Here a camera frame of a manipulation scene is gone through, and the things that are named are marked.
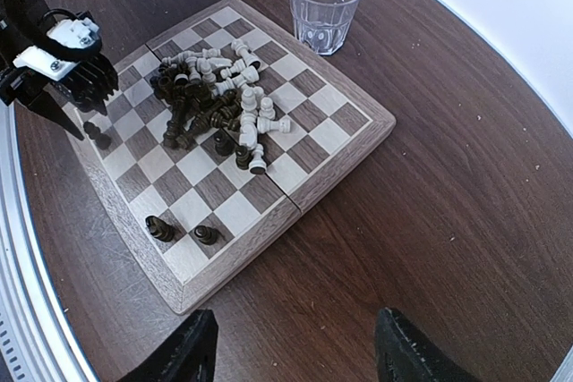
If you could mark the dark chess piece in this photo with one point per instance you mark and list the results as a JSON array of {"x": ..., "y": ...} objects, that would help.
[
  {"x": 159, "y": 229},
  {"x": 101, "y": 140}
]

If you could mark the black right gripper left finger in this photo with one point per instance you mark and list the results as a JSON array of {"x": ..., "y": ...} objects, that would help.
[{"x": 188, "y": 354}]

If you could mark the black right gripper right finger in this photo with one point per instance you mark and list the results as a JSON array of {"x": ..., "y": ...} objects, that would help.
[{"x": 405, "y": 353}]

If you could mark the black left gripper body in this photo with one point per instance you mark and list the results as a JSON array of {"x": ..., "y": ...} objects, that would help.
[{"x": 88, "y": 86}]

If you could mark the dark chess pawn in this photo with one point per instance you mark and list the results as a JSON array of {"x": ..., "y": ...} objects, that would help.
[{"x": 205, "y": 234}]

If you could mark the clear drinking glass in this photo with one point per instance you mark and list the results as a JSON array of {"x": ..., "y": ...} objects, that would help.
[{"x": 322, "y": 25}]

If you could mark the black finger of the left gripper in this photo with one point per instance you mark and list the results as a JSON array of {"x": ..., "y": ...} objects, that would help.
[{"x": 50, "y": 110}]

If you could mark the pile of white chess pieces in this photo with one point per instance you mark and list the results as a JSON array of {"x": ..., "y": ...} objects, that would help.
[{"x": 259, "y": 116}]

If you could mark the aluminium front rail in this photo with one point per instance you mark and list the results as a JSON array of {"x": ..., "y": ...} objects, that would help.
[{"x": 37, "y": 343}]

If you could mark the dark chess piece front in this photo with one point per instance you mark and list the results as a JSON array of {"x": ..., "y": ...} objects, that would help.
[{"x": 101, "y": 140}]

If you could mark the pile of dark chess pieces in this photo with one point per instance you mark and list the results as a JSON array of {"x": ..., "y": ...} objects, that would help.
[{"x": 194, "y": 110}]

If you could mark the wooden chess board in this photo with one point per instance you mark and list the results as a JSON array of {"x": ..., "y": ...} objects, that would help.
[{"x": 194, "y": 217}]

